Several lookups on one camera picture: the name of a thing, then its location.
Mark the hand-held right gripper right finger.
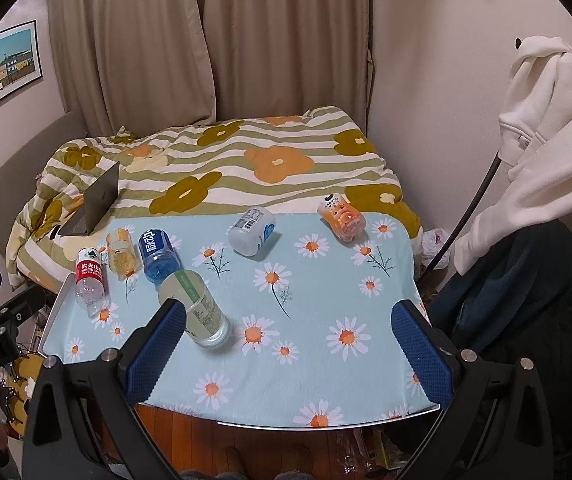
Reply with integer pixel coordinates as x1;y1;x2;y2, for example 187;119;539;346
391;300;555;480

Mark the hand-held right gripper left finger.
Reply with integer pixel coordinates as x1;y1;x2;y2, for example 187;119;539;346
23;300;187;480

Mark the green label clear bottle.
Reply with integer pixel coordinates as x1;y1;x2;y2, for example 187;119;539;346
158;270;231;349

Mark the white folding table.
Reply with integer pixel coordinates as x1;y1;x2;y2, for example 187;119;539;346
36;272;443;432

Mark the yellow black object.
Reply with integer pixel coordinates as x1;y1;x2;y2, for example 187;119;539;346
0;354;42;437

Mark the red label clear bottle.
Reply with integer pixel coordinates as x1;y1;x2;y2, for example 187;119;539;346
74;246;112;319

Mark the blue label bottle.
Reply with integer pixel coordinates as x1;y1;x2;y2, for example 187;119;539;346
138;229;183;285

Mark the yellow drink bottle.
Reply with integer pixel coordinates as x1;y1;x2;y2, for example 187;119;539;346
106;228;139;281

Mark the yellow box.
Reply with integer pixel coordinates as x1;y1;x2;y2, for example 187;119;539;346
373;430;403;467

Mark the white plastic bag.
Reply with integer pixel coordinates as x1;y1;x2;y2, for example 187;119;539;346
418;227;453;269

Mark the grey padded headboard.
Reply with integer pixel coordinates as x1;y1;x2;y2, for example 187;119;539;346
0;110;89;252

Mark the dark blue garment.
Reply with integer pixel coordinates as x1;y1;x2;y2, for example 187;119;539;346
425;220;572;363

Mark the daisy print tablecloth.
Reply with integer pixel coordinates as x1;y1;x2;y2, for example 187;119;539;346
40;210;443;429

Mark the clear plastic wrapper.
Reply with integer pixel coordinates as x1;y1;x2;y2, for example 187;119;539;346
335;432;377;472

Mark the grey laptop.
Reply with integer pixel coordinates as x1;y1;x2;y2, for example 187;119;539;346
58;161;121;237

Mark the brown slipper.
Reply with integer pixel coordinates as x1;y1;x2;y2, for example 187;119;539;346
223;446;249;479
290;446;320;477

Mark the white plastic bottle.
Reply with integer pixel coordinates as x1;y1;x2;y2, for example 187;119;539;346
228;206;277;257

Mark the black coat stand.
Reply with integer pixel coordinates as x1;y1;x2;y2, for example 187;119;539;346
418;36;525;282

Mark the orange printed bottle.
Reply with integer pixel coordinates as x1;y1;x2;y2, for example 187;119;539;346
317;195;367;245

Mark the floral striped blanket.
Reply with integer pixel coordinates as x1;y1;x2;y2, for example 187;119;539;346
6;105;423;292

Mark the white hoodie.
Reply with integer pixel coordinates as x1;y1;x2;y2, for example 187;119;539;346
453;35;572;277

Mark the beige curtain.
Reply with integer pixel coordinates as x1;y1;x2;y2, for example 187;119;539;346
200;0;375;127
47;0;217;137

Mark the wall poster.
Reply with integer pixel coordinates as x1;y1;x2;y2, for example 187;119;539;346
0;20;44;127

